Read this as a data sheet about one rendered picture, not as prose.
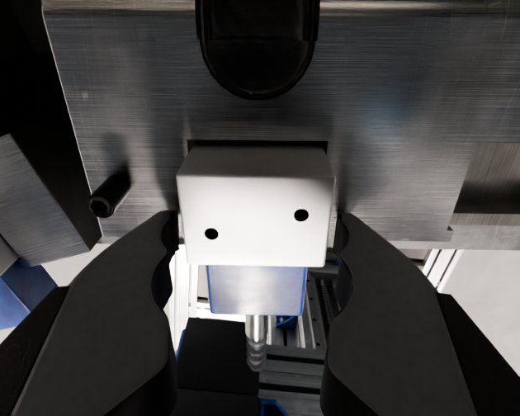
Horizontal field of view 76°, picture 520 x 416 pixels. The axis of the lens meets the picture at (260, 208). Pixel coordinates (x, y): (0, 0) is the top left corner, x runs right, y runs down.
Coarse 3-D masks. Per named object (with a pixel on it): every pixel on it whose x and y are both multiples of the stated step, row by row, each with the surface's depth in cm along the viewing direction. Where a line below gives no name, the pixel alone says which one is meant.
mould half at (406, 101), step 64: (64, 0) 11; (128, 0) 11; (192, 0) 10; (320, 0) 10; (384, 0) 10; (448, 0) 10; (512, 0) 10; (64, 64) 11; (128, 64) 11; (192, 64) 11; (320, 64) 11; (384, 64) 11; (448, 64) 11; (512, 64) 11; (128, 128) 12; (192, 128) 12; (256, 128) 12; (320, 128) 12; (384, 128) 12; (448, 128) 12; (512, 128) 12; (384, 192) 13; (448, 192) 13
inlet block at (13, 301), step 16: (0, 240) 19; (0, 256) 19; (16, 256) 20; (0, 272) 19; (16, 272) 20; (32, 272) 21; (0, 288) 19; (16, 288) 20; (32, 288) 21; (48, 288) 22; (0, 304) 20; (16, 304) 20; (32, 304) 20; (0, 320) 21; (16, 320) 21
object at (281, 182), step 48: (240, 144) 13; (288, 144) 13; (192, 192) 11; (240, 192) 11; (288, 192) 11; (192, 240) 12; (240, 240) 11; (288, 240) 11; (240, 288) 14; (288, 288) 14
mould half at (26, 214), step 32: (0, 0) 18; (0, 32) 17; (32, 128) 18; (64, 128) 20; (0, 160) 17; (32, 160) 17; (64, 160) 19; (0, 192) 18; (32, 192) 18; (64, 192) 19; (0, 224) 19; (32, 224) 19; (64, 224) 19; (96, 224) 21; (32, 256) 20; (64, 256) 20
